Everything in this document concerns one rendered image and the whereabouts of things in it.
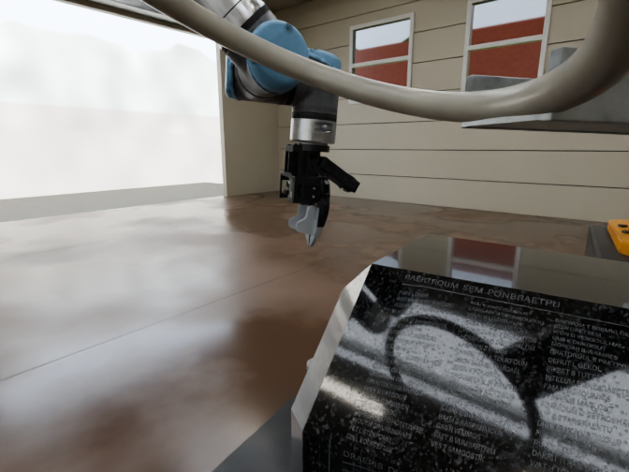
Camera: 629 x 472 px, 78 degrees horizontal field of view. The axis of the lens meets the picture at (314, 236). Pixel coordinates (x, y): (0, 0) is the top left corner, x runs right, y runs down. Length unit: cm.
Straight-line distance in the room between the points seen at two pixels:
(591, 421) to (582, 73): 51
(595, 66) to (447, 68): 718
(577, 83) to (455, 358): 50
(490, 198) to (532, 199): 61
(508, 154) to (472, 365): 640
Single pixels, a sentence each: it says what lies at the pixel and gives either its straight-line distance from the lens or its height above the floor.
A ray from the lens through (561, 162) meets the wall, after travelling 688.
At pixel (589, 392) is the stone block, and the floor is 73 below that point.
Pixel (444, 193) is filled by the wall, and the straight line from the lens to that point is 733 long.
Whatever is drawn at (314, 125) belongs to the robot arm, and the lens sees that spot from 75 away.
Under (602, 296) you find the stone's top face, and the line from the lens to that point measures 78.
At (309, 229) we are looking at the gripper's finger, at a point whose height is 90.
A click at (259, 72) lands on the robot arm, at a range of 58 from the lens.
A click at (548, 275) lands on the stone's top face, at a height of 83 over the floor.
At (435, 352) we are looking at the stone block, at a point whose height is 73.
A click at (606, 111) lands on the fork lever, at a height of 109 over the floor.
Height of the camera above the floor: 106
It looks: 13 degrees down
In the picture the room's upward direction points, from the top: straight up
